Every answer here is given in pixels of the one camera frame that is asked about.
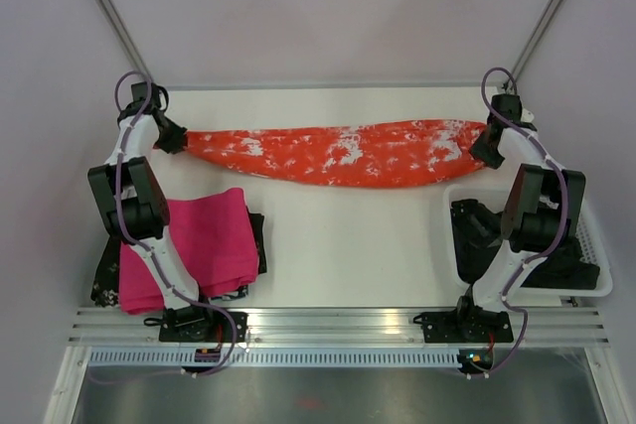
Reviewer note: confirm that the aluminium mounting rail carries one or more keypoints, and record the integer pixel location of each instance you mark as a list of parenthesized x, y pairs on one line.
[(551, 327)]

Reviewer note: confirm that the black clothes in basket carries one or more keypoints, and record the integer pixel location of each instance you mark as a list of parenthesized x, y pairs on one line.
[(477, 239)]

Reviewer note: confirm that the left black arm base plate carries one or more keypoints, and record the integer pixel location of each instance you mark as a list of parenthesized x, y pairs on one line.
[(217, 330)]

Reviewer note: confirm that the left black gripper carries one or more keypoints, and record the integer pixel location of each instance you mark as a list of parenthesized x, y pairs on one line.
[(178, 140)]

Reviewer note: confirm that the folded magenta trousers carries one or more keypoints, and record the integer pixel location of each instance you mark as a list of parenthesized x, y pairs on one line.
[(215, 240)]

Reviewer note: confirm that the white plastic basket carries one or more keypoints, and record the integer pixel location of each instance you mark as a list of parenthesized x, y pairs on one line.
[(587, 234)]

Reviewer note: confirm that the aluminium frame post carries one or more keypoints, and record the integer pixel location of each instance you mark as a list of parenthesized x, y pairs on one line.
[(122, 34), (543, 24)]

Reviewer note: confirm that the orange white-speckled trousers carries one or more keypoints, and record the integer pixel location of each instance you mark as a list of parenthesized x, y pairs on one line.
[(391, 155)]

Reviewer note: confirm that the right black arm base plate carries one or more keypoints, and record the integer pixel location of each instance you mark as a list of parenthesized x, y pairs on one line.
[(479, 328)]

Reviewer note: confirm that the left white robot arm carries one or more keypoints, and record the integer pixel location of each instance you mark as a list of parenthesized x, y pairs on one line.
[(130, 201)]

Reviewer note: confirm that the white slotted cable duct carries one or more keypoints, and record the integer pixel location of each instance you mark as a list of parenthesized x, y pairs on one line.
[(419, 358)]

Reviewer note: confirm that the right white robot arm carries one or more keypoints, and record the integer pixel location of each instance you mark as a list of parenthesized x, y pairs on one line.
[(541, 211)]

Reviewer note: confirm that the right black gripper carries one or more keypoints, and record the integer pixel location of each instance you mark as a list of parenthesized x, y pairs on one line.
[(478, 150)]

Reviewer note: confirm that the left aluminium frame post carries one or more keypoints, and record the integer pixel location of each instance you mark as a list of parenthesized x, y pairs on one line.
[(122, 34)]

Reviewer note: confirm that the right aluminium frame post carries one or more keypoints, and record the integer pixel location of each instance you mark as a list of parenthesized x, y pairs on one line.
[(543, 24)]

